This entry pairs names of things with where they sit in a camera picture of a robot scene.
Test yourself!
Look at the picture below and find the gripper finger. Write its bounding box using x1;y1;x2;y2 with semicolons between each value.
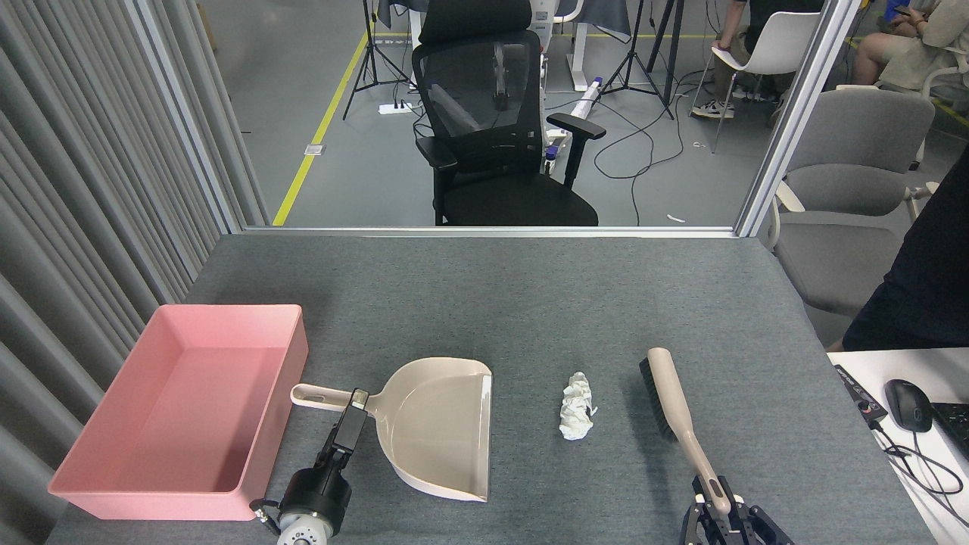
679;475;721;545
725;492;796;545
314;388;370;474

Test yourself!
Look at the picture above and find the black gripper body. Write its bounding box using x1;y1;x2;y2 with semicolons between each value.
280;466;354;525

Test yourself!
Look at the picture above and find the beige plastic dustpan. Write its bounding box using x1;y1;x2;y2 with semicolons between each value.
291;357;494;503

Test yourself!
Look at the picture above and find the beige hand brush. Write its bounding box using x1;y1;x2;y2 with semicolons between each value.
638;347;734;517

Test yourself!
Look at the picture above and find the white paper ball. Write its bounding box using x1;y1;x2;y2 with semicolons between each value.
559;371;599;441

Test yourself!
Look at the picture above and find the pink plastic bin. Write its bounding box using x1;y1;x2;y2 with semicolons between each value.
48;304;310;522

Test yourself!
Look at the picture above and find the black controller with red button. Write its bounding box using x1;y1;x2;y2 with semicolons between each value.
833;365;889;423

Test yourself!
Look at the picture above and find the black computer mouse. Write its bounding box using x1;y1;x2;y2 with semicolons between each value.
883;378;933;434

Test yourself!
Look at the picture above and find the black keyboard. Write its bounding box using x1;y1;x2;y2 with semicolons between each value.
931;401;969;459

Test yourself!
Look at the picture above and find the white desk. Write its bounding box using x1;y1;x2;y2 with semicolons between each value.
827;348;969;545

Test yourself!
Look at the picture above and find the black mesh office chair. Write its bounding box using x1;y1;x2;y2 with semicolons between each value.
411;0;608;226

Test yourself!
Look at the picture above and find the grey padded chair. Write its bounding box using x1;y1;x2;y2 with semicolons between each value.
768;87;941;320

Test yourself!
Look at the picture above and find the grey pleated curtain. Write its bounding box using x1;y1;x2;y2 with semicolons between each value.
0;0;270;545

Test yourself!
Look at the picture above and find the black tripod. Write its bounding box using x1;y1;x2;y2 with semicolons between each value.
342;0;413;120
602;0;686;120

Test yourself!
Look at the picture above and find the white stand on wheels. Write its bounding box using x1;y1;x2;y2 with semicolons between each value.
526;0;606;176

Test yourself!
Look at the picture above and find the white plastic chair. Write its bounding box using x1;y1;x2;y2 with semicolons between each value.
710;11;822;154

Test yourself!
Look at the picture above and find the seated person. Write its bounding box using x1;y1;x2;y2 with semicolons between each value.
690;0;826;120
852;0;969;93

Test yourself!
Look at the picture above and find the black desk cable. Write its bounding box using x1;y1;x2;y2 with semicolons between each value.
869;419;965;497

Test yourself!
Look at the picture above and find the silver frame rail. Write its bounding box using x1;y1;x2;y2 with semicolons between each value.
242;225;739;239

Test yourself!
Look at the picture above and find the black floor cable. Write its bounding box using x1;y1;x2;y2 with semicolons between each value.
592;91;686;226

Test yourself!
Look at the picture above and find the white armchair frame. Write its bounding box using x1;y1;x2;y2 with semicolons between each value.
912;64;969;171

